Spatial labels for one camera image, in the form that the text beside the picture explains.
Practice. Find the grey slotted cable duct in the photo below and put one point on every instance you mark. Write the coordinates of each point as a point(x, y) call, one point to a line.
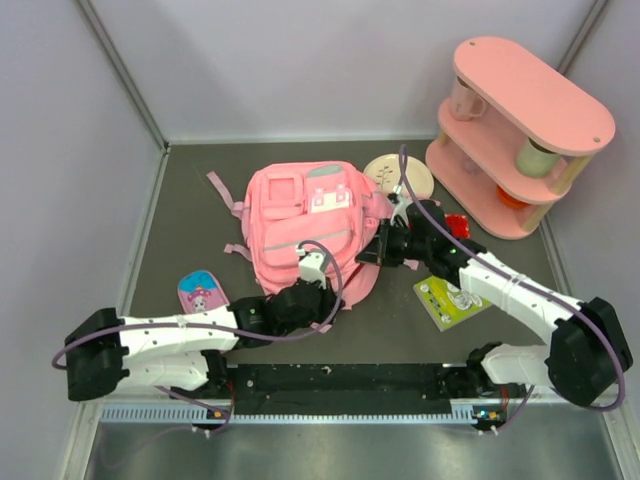
point(130, 413)

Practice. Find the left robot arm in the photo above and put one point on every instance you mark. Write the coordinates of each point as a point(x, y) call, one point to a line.
point(108, 352)

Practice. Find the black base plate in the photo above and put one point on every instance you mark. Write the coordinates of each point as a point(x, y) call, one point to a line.
point(344, 402)

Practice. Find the green comic book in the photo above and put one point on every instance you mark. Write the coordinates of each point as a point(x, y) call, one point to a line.
point(446, 304)

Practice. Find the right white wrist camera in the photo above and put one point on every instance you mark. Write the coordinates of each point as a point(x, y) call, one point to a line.
point(400, 204)

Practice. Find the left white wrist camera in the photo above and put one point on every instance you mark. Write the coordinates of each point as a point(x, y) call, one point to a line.
point(312, 265)

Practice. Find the pink three-tier shelf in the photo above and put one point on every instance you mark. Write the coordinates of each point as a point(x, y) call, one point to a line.
point(526, 99)

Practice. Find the red sponge block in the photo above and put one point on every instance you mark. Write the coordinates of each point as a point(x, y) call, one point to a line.
point(459, 225)

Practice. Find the pink student backpack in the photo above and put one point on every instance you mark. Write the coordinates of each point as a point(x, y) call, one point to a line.
point(330, 202)

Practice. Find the pale green cup on shelf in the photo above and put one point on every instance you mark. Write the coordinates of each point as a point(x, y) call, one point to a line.
point(535, 161)

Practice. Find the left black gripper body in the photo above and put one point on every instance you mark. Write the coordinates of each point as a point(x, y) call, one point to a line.
point(319, 316)

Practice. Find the purple cartoon pencil case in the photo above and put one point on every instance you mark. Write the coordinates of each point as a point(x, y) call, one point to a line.
point(200, 291)

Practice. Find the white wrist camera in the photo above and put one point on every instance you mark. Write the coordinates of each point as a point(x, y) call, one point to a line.
point(312, 265)
point(400, 204)

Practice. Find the pink mug on shelf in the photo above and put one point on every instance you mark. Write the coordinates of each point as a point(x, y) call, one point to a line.
point(465, 104)

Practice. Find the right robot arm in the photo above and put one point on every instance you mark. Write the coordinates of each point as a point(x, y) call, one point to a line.
point(583, 350)

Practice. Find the orange bowl on shelf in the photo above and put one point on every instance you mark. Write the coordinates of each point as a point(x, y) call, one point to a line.
point(510, 201)

